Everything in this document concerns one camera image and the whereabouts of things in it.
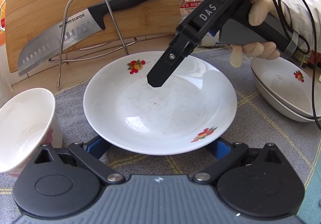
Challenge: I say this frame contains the grey checked cloth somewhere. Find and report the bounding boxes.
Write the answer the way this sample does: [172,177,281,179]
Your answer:
[0,45,321,224]

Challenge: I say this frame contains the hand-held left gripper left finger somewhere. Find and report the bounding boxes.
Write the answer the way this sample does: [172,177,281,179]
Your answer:
[34,136,125,185]

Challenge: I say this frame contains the person's right hand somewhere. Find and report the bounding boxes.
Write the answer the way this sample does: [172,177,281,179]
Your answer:
[229,0,289,69]

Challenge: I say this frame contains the person's right forearm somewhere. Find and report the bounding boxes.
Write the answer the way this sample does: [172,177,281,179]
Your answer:
[277,0,321,56]

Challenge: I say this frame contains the white pink floral bowl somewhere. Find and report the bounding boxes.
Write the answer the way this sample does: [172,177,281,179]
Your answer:
[0,88,63,178]

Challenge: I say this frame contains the black handled kitchen knife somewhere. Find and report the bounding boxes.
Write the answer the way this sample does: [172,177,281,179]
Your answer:
[17,0,163,77]

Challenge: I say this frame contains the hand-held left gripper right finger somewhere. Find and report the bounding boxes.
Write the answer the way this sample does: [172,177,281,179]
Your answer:
[193,139,284,185]

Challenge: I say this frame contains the black cable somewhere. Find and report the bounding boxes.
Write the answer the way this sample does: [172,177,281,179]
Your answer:
[266,0,321,130]

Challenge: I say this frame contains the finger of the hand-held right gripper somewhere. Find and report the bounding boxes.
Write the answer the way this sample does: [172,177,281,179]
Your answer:
[147,35,199,88]

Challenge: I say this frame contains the metal wire rack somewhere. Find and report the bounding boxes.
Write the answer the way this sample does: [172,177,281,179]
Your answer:
[49,0,138,88]

